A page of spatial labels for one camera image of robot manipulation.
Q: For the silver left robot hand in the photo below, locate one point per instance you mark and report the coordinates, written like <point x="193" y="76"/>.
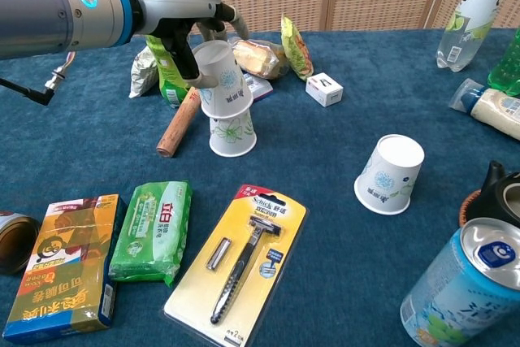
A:
<point x="174" y="5"/>

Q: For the white paper cup blue flower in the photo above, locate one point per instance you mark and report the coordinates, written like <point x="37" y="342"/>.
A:
<point x="223" y="83"/>
<point x="390" y="176"/>

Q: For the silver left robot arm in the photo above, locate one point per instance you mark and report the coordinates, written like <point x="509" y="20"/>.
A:
<point x="48" y="9"/>

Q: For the green tea bottle yellow cap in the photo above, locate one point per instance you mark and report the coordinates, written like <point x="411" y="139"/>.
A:
<point x="166" y="75"/>

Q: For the silver foil snack pouch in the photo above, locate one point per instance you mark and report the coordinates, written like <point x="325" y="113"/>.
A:
<point x="142" y="75"/>

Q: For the plastic wrapped bread slice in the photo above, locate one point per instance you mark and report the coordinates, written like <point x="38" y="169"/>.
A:
<point x="256" y="58"/>

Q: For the white blue flat packet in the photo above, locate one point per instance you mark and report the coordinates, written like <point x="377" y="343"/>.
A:
<point x="262" y="89"/>

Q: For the brown paper tube red characters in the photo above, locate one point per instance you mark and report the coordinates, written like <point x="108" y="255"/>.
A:
<point x="174" y="131"/>

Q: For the green yellow snack bag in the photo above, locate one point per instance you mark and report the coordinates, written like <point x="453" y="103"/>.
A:
<point x="298" y="50"/>

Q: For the white paper cup green flower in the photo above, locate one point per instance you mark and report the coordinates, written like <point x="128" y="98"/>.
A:
<point x="233" y="135"/>

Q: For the small white nail clipper box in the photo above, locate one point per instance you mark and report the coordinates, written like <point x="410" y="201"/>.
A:
<point x="325" y="89"/>

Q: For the blue carpet table cover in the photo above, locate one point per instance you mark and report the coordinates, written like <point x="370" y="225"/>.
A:
<point x="325" y="140"/>

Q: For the green soap pack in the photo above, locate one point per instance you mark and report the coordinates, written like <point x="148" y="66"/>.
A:
<point x="154" y="233"/>

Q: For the yellow razor blister pack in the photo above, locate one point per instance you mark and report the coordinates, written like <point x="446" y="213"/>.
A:
<point x="243" y="249"/>

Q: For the open tin can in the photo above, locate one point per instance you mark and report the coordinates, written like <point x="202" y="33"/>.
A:
<point x="16" y="241"/>

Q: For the clear bottle white lime label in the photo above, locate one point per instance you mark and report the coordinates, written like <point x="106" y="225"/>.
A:
<point x="467" y="26"/>

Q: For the yellow orange snack box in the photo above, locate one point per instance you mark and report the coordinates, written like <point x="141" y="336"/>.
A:
<point x="61" y="278"/>

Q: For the cream tube blue cap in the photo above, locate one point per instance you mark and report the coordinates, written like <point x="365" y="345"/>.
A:
<point x="495" y="109"/>

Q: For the green soda bottle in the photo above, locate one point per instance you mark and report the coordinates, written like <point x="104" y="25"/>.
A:
<point x="508" y="66"/>

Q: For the woven brown coaster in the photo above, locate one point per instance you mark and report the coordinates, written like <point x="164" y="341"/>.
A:
<point x="467" y="206"/>

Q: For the black teapot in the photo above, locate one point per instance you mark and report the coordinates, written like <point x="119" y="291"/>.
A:
<point x="491" y="196"/>

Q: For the light blue drink can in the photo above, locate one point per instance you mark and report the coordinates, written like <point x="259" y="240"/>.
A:
<point x="455" y="290"/>

